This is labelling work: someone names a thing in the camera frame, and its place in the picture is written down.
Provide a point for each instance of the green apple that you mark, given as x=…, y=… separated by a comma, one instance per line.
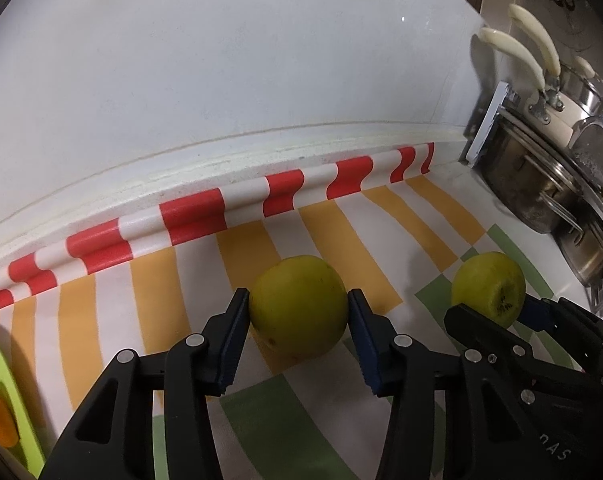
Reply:
x=481, y=280

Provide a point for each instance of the yellow-green apple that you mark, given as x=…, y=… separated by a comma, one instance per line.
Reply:
x=296, y=305

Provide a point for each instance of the cream saucepan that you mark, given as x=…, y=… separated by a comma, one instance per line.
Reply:
x=511, y=49
x=536, y=35

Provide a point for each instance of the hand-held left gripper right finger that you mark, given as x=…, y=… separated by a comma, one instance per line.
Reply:
x=365, y=342

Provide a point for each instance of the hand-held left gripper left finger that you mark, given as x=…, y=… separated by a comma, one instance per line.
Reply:
x=231, y=340

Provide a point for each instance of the colourful striped tablecloth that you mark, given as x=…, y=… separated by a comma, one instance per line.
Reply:
x=146, y=285

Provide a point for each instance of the steel pot lid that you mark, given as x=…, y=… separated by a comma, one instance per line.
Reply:
x=594, y=152

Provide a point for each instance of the steel pot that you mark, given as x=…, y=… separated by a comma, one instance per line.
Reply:
x=516, y=175
x=589, y=255

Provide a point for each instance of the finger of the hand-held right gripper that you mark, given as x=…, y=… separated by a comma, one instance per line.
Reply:
x=486, y=335
x=534, y=311

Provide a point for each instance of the white blue-edged board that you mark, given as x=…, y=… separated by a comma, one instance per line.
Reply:
x=484, y=125

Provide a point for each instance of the green plate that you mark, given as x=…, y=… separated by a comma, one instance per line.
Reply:
x=25, y=420

